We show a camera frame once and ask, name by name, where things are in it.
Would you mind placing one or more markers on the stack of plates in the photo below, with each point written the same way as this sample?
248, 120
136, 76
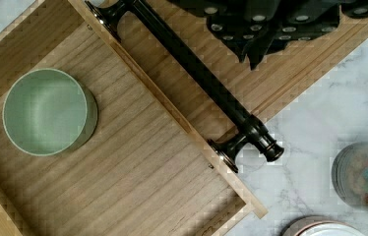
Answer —
319, 226

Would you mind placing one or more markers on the green ceramic bowl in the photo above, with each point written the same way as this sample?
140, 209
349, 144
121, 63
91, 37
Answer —
47, 111

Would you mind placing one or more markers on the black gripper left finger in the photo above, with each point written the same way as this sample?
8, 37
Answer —
231, 22

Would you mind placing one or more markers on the black drawer handle bar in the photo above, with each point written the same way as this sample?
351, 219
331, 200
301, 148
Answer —
251, 130

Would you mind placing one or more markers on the wooden cutting board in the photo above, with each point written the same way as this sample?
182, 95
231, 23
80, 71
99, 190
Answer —
264, 91

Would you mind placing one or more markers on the wooden drawer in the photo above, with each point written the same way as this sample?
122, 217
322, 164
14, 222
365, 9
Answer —
146, 170

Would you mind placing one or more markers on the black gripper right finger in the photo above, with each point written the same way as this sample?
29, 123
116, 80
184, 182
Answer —
285, 20

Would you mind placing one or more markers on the clear cereal jar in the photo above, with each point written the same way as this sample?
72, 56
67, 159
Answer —
350, 174

